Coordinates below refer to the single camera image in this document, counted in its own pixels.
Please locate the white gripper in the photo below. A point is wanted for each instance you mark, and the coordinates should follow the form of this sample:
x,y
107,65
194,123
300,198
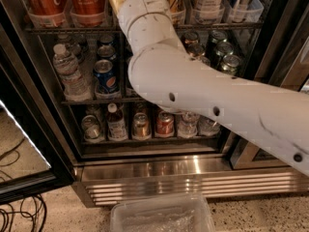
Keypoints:
x,y
144,5

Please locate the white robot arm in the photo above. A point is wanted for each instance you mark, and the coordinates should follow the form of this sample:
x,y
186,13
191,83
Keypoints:
x,y
161,72

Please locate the yellow green can top shelf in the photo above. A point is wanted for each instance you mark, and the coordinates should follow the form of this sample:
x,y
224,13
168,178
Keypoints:
x,y
177,8

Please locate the red cola can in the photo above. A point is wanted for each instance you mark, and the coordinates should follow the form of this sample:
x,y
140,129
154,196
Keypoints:
x,y
89,13
47,13

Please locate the white blue can top shelf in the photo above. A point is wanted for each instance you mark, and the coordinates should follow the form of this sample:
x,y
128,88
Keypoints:
x,y
206,11

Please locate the red cola can left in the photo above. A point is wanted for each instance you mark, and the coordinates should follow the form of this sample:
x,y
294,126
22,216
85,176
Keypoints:
x,y
47,13

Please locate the blue pepsi can front left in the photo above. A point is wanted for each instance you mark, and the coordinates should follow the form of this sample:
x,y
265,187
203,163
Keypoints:
x,y
107,80

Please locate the gold soda can front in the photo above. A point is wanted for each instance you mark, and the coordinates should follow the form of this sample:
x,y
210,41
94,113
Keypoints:
x,y
205,60

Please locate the blue white can far right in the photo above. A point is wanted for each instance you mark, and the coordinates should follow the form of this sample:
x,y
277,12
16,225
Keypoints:
x,y
243,11

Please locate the clear water bottle middle shelf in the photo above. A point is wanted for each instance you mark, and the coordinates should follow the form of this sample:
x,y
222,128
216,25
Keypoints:
x,y
76,86

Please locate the green soda can front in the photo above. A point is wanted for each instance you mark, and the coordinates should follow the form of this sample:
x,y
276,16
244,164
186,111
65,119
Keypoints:
x,y
230,64

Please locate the gold can bottom shelf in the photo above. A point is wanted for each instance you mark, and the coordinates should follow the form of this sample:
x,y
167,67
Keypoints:
x,y
141,129

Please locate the red can bottom shelf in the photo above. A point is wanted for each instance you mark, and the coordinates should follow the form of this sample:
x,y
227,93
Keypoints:
x,y
164,126

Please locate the silver can bottom left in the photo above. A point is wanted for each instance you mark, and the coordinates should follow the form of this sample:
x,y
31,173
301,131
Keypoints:
x,y
92,129

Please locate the water bottle bottom shelf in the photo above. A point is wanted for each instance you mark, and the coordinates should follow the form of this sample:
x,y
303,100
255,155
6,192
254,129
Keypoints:
x,y
187,125

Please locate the steel fridge base grille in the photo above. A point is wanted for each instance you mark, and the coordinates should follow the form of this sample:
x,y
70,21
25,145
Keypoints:
x,y
107,183

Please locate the open glass fridge door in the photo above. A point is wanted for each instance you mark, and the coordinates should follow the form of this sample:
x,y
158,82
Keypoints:
x,y
21,99

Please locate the brown drink bottle bottom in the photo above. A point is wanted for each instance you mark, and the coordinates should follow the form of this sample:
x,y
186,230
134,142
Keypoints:
x,y
116,123

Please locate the water bottle bottom right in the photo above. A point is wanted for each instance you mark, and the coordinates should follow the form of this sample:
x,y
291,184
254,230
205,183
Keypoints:
x,y
208,127

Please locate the clear plastic bin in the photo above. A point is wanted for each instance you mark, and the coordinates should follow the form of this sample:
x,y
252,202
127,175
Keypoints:
x,y
185,212

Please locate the middle wire shelf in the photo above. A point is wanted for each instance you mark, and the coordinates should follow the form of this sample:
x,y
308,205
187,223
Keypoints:
x,y
96,100

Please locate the wire shelf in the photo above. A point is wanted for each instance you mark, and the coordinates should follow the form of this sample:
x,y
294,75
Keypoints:
x,y
116,28
96,100

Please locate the top wire shelf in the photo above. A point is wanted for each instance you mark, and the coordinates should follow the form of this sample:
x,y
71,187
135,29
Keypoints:
x,y
116,28

